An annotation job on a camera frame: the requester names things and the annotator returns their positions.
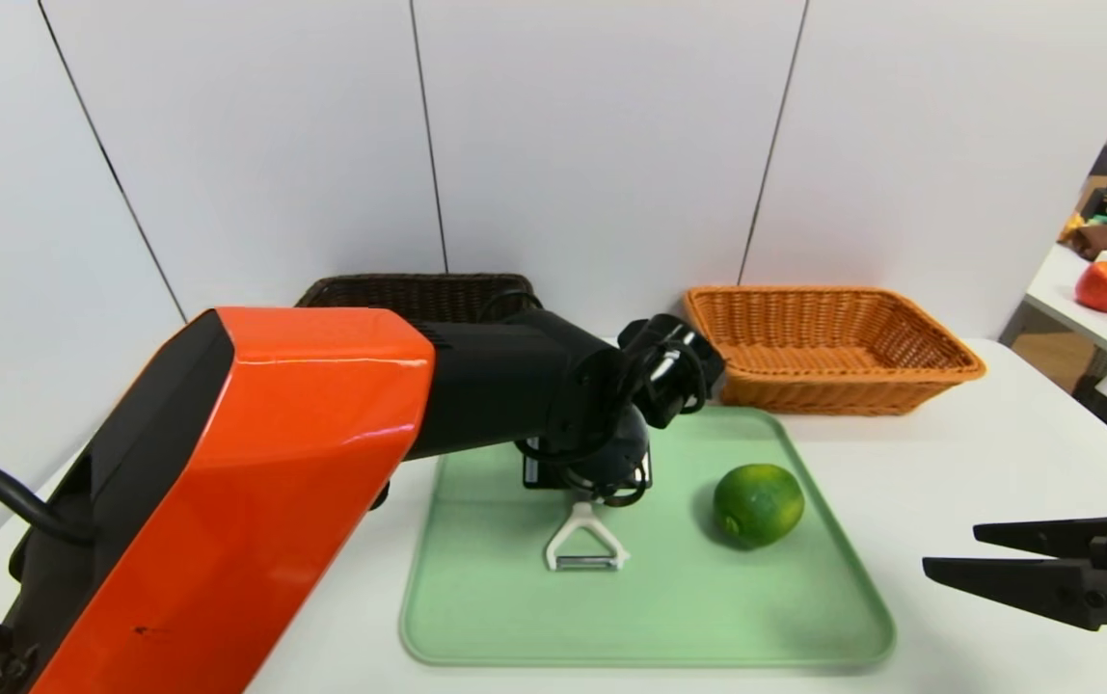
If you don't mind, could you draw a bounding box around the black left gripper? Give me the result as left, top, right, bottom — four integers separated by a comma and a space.
523, 437, 653, 491

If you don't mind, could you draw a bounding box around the grey handled white peeler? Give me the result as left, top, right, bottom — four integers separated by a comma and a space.
544, 499, 632, 572

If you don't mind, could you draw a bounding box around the green citrus fruit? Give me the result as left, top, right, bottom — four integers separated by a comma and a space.
714, 463, 806, 550

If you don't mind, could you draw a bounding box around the dark brown wicker basket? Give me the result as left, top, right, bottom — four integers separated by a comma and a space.
295, 273, 540, 325

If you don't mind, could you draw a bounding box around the orange wicker basket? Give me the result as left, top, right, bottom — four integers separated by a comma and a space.
684, 285, 987, 417

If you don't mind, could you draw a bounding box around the light green plastic tray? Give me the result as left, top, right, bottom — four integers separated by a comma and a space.
400, 406, 898, 668

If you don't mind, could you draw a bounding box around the brown cloth bundle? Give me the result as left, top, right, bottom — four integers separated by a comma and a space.
1060, 220, 1107, 261

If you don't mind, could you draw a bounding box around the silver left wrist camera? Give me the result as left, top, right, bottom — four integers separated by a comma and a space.
623, 314, 724, 431

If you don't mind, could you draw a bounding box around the black left wrist camera cable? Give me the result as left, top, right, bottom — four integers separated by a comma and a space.
0, 453, 99, 681

